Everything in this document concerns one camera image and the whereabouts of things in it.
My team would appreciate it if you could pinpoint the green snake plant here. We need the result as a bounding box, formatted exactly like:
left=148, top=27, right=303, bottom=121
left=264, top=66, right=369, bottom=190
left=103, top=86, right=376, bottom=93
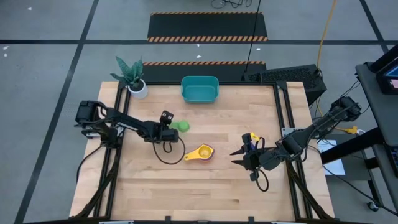
left=110, top=55, right=146, bottom=90

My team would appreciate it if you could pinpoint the black cable bundle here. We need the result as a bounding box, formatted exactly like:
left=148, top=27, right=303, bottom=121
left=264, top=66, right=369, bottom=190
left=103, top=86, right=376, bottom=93
left=210, top=0, right=253, bottom=9

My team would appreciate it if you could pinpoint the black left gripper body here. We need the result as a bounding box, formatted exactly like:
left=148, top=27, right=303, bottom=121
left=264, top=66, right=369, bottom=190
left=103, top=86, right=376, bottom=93
left=149, top=110, right=180, bottom=144

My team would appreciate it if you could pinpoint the black hanging cable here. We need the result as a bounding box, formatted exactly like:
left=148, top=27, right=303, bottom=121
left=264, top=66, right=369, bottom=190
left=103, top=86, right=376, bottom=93
left=244, top=0, right=262, bottom=74

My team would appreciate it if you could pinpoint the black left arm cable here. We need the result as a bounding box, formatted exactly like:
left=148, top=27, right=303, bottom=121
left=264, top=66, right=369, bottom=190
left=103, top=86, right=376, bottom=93
left=152, top=136, right=187, bottom=166

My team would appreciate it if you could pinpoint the black monitor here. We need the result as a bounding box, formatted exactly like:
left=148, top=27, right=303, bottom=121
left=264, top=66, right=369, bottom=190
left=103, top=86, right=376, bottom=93
left=369, top=45, right=398, bottom=96

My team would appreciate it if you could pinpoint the white plant pot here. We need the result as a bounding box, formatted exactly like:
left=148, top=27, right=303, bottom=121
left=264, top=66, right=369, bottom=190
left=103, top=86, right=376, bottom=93
left=127, top=78, right=149, bottom=100

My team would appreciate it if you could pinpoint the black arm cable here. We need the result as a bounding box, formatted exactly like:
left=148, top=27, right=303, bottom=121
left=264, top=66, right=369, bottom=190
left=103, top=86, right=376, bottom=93
left=152, top=136, right=187, bottom=166
left=254, top=167, right=270, bottom=192

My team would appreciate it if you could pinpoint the black base cable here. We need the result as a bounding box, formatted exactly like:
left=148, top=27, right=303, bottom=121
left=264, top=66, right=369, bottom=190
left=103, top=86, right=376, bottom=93
left=76, top=144, right=105, bottom=184

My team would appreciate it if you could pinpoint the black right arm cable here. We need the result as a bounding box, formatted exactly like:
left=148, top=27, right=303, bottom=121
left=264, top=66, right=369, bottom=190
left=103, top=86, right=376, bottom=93
left=254, top=167, right=270, bottom=192

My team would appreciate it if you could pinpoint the green measuring cup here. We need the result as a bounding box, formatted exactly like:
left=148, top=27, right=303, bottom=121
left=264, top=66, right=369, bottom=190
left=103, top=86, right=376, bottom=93
left=169, top=119, right=191, bottom=133

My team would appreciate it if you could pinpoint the black desk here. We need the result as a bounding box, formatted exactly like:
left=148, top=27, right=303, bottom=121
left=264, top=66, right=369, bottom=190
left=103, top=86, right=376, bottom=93
left=320, top=62, right=398, bottom=178

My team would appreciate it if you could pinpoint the yellow measuring cup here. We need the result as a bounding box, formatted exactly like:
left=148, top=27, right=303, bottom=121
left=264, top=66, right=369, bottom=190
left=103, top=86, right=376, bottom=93
left=183, top=143, right=215, bottom=162

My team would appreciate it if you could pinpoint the large black hazard-striped mat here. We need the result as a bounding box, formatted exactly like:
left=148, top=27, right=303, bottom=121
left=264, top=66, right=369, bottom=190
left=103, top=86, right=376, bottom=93
left=146, top=11, right=269, bottom=43

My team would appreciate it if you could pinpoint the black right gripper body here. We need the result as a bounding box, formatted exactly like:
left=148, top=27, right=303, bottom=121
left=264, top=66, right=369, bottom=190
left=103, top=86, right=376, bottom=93
left=241, top=133, right=266, bottom=182

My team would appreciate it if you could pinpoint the black metal table frame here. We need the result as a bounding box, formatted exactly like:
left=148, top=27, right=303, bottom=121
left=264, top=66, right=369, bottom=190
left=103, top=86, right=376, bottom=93
left=70, top=80, right=335, bottom=224

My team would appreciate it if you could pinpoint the black perforated computer case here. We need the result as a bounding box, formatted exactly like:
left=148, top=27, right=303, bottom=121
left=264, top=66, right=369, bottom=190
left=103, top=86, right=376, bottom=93
left=241, top=63, right=328, bottom=106

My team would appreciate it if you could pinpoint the narrow black hazard-striped mat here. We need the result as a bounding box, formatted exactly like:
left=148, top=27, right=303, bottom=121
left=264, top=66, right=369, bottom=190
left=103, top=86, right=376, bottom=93
left=141, top=60, right=267, bottom=84

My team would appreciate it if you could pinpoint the yellow plug connector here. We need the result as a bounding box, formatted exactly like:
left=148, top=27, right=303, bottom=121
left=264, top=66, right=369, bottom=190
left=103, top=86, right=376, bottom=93
left=335, top=126, right=359, bottom=135

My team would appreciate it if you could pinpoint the black floor cable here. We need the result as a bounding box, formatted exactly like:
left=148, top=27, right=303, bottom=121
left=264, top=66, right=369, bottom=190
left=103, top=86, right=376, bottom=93
left=322, top=163, right=398, bottom=216

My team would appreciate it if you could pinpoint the white paper sheet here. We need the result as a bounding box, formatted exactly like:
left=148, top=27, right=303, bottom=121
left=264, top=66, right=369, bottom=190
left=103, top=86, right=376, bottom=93
left=317, top=139, right=346, bottom=177

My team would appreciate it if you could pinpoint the teal plastic basket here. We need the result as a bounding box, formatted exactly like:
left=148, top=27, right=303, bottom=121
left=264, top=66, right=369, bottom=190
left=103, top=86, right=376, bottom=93
left=180, top=75, right=220, bottom=105

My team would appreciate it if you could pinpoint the yellow hanging cable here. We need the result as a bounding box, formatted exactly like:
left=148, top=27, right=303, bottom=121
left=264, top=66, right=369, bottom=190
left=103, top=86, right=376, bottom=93
left=315, top=0, right=338, bottom=71

